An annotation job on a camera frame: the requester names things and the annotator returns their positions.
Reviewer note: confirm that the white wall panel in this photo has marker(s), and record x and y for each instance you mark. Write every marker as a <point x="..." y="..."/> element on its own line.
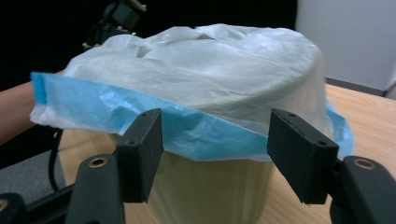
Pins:
<point x="348" y="40"/>

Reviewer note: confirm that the white plastic bag blue band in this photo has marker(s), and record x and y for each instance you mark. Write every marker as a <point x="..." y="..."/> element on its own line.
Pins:
<point x="202" y="77"/>

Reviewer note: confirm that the green plastic trash bin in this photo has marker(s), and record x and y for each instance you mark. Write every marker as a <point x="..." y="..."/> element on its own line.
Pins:
<point x="202" y="193"/>

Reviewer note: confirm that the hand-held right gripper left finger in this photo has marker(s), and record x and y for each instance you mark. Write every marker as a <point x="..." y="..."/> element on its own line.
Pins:
<point x="140" y="155"/>

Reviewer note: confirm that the black curtain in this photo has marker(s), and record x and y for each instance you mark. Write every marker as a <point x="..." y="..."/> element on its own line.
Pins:
<point x="46" y="31"/>

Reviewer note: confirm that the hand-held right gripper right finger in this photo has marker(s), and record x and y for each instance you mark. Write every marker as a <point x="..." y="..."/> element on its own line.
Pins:
<point x="302" y="149"/>

